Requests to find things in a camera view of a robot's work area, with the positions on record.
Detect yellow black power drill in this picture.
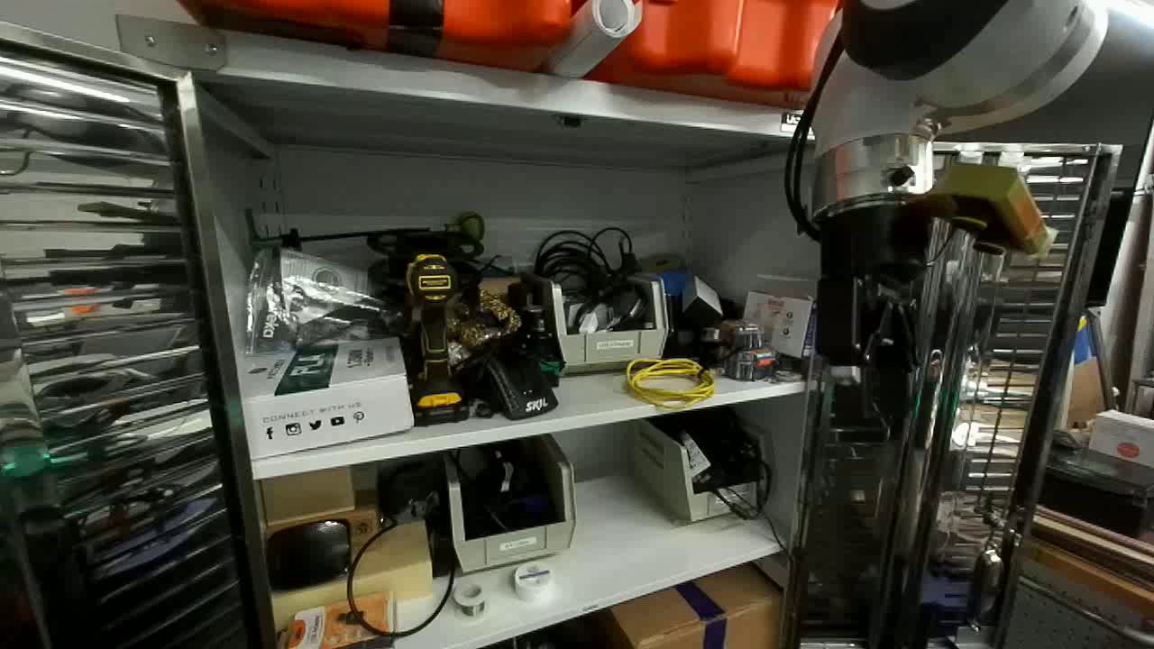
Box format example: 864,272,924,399
401,248,485,426

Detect white tape roll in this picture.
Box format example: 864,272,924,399
451,576,496,620
509,560,559,607

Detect orange plastic case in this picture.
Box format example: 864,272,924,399
589,0,846,106

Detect cardboard box with blue tape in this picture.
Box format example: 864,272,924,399
605,564,787,649

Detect white roll tube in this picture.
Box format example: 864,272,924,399
550,0,645,82

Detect white cardboard product box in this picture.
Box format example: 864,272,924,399
234,337,420,462

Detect light wooden box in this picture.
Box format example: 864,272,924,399
269,509,438,626

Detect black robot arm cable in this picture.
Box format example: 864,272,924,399
784,47,846,239

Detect black coiled cables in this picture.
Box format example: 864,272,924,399
535,227,645,337

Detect yellow cable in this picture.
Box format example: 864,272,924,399
621,355,721,411

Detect white box with red logo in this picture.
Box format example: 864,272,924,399
1085,406,1154,474

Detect clear plastic bag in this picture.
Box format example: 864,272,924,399
246,247,390,355

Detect yellow handheld tool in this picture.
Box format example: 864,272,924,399
932,160,1054,255

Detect grey storage bin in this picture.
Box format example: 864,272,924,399
444,432,580,576
632,411,770,528

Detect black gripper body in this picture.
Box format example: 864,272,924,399
821,214,938,366

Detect white shelf unit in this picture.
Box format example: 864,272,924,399
119,16,835,649

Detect thin black cable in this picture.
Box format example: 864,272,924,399
343,519,458,641

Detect orange case with black latch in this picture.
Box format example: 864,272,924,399
176,0,580,68

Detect clear bit set box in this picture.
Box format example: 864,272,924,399
739,290,818,366

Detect black round device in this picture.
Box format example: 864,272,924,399
263,517,354,592

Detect grey tool bin with cables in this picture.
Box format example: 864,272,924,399
546,278,674,375

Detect small orange white box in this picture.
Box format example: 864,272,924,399
287,592,401,649

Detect black battery charger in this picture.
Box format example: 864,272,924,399
481,273,568,423

